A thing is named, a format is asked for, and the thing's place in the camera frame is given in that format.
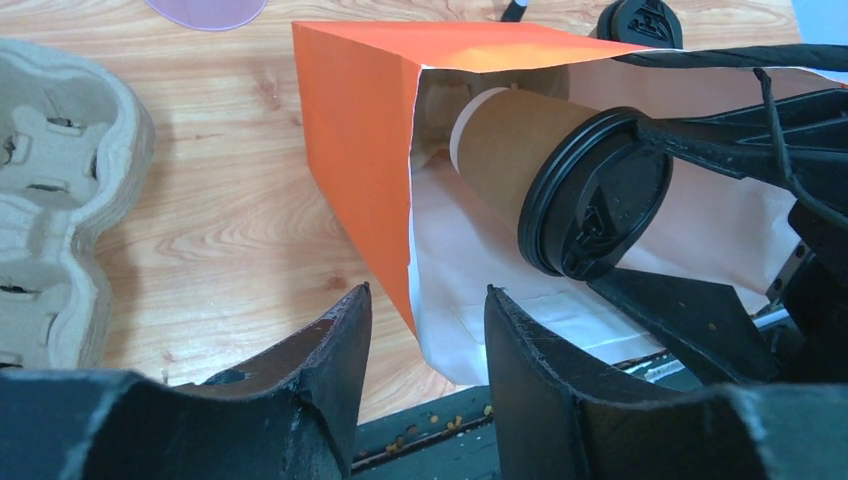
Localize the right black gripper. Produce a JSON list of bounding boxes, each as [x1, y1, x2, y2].
[[588, 89, 847, 385]]

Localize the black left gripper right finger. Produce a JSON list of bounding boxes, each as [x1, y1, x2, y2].
[[484, 286, 847, 479]]

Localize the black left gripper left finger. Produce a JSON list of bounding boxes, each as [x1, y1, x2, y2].
[[1, 283, 372, 479]]

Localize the black plastic cup lid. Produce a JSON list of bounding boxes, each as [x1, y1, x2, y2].
[[517, 107, 673, 281]]

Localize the brown paper cup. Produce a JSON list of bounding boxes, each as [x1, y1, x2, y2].
[[449, 87, 598, 231]]

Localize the orange paper bag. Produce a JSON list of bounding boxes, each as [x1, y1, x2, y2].
[[292, 22, 847, 384]]

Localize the grey pulp cup carrier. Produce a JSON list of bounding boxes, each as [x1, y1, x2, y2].
[[1, 38, 156, 369]]

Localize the pink translucent straw holder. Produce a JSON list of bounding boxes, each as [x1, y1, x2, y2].
[[145, 0, 267, 32]]

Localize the silver camera tripod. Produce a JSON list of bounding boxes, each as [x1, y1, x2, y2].
[[500, 0, 529, 23]]

